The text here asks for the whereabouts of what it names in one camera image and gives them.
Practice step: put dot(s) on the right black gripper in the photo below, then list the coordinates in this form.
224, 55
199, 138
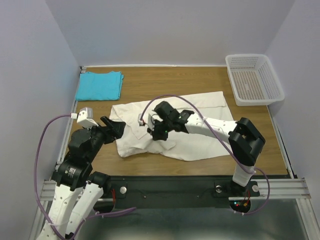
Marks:
155, 135

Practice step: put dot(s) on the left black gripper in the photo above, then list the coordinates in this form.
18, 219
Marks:
114, 130

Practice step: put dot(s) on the white t shirt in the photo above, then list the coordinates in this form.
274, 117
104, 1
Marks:
180, 146

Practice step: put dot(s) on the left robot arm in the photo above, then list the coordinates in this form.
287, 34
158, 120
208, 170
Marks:
77, 187

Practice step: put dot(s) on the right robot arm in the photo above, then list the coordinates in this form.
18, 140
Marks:
241, 138

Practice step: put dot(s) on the folded blue t shirt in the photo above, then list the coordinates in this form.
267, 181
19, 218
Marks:
99, 86

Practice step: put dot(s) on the white plastic basket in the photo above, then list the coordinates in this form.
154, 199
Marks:
253, 80

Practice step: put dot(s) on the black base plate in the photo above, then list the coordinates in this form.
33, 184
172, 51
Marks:
173, 192

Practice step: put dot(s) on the aluminium frame rail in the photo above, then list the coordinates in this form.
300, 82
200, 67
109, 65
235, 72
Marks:
294, 188

